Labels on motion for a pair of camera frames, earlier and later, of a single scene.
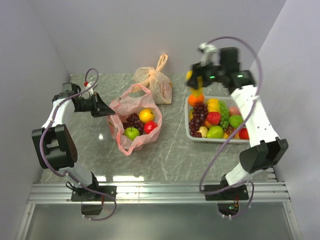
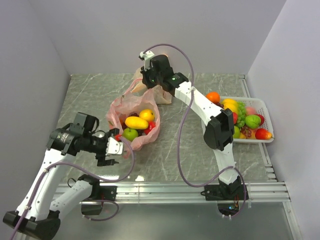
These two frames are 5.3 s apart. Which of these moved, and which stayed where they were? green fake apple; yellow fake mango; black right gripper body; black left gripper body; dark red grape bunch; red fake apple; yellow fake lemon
Moved: dark red grape bunch; black right gripper body; black left gripper body; yellow fake mango
Stayed: green fake apple; yellow fake lemon; red fake apple
